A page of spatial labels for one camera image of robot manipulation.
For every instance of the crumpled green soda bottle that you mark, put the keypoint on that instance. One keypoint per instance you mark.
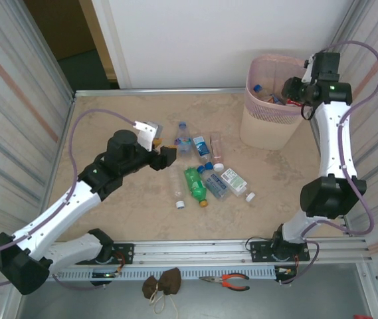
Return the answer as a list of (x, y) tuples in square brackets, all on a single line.
[(195, 184)]

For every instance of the large brown cloth pouch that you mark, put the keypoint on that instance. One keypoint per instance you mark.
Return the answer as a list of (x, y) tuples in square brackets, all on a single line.
[(172, 280)]

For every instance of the tan wooden door frame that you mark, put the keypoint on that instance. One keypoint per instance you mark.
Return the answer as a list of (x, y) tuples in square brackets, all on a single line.
[(97, 33)]

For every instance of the plain clear bottle white cap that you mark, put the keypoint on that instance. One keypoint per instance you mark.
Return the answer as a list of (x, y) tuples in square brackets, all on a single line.
[(175, 186)]

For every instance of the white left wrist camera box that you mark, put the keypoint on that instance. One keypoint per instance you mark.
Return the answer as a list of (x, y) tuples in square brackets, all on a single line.
[(145, 133)]

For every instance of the clear bottle blue print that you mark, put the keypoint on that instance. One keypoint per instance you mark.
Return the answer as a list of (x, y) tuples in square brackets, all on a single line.
[(217, 186)]

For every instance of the red object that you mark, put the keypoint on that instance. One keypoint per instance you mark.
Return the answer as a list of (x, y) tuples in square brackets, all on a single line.
[(361, 316)]

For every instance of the aluminium mounting rail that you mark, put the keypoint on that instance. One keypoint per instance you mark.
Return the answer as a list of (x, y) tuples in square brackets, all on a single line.
[(192, 251)]

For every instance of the clear bottle green white label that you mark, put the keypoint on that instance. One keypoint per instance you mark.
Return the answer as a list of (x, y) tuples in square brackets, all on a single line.
[(235, 179)]

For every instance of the small brown cloth pouch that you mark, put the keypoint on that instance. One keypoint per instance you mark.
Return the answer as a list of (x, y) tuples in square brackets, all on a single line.
[(150, 287)]

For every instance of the blue label bottle white lettering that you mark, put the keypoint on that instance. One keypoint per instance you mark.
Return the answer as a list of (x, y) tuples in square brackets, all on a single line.
[(258, 89)]

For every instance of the clear bottle colourful purple label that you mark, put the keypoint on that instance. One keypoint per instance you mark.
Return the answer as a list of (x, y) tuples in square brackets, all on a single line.
[(182, 141)]

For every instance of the beige plastic waste bin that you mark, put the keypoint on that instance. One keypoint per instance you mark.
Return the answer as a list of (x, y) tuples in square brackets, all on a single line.
[(261, 133)]

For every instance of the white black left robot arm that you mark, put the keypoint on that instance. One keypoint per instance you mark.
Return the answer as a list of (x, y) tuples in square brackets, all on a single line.
[(59, 212)]

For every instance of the black controller box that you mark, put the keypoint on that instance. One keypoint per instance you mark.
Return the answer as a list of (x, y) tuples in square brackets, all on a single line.
[(105, 275), (283, 273)]

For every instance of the aluminium table edge bar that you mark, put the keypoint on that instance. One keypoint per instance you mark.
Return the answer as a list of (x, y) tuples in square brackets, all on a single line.
[(142, 92)]

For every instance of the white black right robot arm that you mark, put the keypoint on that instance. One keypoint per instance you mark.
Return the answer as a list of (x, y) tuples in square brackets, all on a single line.
[(335, 149)]

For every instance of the square clear bottle blue label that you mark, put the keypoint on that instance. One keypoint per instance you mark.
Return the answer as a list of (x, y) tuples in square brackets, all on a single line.
[(201, 146)]

